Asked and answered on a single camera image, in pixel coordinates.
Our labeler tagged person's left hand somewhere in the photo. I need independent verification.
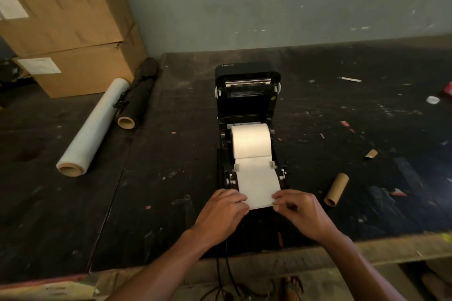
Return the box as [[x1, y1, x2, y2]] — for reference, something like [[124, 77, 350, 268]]
[[190, 189, 250, 240]]

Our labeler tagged person's right hand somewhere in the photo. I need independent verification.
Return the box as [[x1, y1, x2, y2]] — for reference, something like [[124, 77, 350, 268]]
[[272, 189, 340, 243]]

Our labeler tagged white label paper roll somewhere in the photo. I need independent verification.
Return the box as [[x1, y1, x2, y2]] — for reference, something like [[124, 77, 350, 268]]
[[231, 123, 282, 210]]

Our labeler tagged person's left forearm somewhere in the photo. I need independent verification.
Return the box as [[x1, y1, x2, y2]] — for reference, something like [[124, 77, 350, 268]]
[[106, 228, 217, 301]]

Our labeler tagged person's right forearm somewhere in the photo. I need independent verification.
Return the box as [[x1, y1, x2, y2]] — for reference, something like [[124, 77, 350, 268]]
[[321, 232, 407, 301]]

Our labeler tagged empty cardboard tube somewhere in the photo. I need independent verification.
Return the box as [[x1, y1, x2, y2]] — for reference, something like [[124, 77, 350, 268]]
[[324, 173, 350, 207]]

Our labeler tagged person's sandalled foot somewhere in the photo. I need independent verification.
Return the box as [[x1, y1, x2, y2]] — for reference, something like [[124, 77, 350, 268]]
[[282, 276, 306, 301]]

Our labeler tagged black label printer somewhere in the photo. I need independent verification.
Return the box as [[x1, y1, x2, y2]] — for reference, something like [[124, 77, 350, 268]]
[[215, 62, 287, 206]]

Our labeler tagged black film roll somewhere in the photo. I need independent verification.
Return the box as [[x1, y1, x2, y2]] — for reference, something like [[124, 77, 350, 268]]
[[114, 57, 160, 131]]

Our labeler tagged clear stretch film roll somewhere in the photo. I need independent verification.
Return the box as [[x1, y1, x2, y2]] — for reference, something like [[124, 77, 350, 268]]
[[56, 78, 130, 177]]

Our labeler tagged small brown cardboard box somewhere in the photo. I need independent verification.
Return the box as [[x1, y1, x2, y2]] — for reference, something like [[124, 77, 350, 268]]
[[12, 24, 147, 99]]

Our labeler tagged large brown cardboard box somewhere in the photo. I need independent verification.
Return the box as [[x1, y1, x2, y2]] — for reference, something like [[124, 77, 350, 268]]
[[0, 0, 136, 58]]

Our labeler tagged black printer cable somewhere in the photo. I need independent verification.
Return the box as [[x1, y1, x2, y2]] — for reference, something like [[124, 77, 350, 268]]
[[198, 237, 248, 301]]

